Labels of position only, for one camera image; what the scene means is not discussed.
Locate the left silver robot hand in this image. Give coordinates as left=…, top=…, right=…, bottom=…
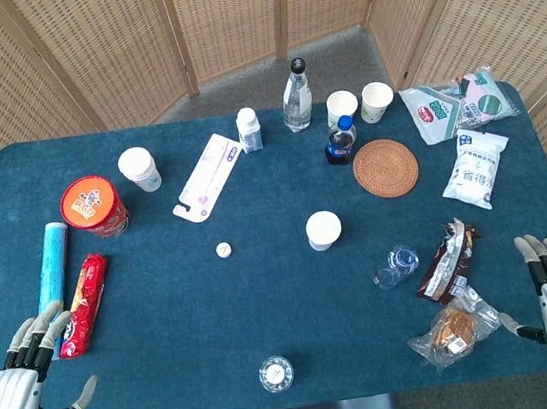
left=0, top=296, right=103, bottom=409

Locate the small clear plastic bottle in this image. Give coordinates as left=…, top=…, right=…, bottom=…
left=369, top=242, right=424, bottom=293

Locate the red round snack tub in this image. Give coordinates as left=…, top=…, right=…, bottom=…
left=56, top=171, right=132, bottom=243

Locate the clear plastic water bottle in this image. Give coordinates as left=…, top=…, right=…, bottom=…
left=255, top=352, right=297, bottom=395

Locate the single white paper cup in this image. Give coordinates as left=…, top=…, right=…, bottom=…
left=303, top=208, right=346, bottom=254

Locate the Pepsi cola bottle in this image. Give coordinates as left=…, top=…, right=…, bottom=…
left=320, top=113, right=363, bottom=168

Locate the tall clear black-capped bottle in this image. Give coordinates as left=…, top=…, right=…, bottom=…
left=276, top=56, right=319, bottom=135

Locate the white milk drink bottle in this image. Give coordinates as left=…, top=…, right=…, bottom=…
left=234, top=105, right=267, bottom=155

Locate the clear bag of biscuits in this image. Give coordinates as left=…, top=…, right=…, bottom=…
left=401, top=283, right=510, bottom=377

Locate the red biscuit pack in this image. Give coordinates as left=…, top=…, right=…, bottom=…
left=47, top=251, right=120, bottom=360

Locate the brown snack wrapper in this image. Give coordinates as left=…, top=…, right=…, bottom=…
left=407, top=215, right=492, bottom=308

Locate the light blue tube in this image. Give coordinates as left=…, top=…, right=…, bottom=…
left=27, top=220, right=86, bottom=362

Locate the white salt bag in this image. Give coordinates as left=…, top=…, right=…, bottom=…
left=433, top=122, right=519, bottom=216

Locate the blue tablecloth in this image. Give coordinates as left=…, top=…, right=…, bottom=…
left=0, top=72, right=547, bottom=409

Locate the pink and green sponge pack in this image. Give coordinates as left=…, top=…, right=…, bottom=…
left=452, top=62, right=521, bottom=130

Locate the round woven rattan coaster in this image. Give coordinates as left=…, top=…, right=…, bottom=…
left=349, top=133, right=423, bottom=203

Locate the green and white snack bag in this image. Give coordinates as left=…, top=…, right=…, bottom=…
left=398, top=80, right=471, bottom=150

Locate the stack of paper cups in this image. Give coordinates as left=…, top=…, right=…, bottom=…
left=115, top=143, right=164, bottom=197

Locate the toothbrush in white package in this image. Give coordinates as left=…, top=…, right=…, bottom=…
left=162, top=129, right=252, bottom=228

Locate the bamboo folding screen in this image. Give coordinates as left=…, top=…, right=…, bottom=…
left=0, top=0, right=547, bottom=302

